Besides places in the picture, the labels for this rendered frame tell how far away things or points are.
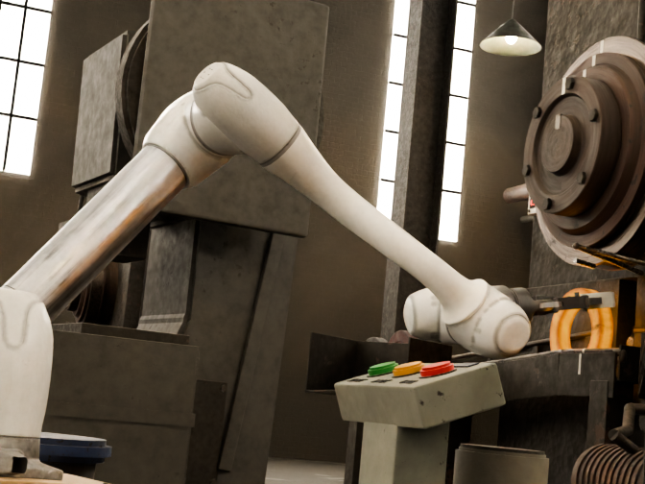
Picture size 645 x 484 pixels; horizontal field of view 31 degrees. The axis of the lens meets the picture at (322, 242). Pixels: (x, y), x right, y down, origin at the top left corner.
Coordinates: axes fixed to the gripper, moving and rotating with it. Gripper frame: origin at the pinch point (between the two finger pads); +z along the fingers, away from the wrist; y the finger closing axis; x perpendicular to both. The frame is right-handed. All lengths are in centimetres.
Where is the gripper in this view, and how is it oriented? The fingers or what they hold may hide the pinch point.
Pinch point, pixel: (597, 301)
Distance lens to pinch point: 241.0
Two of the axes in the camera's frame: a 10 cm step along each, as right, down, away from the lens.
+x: -0.8, -10.0, 0.6
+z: 9.4, -0.5, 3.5
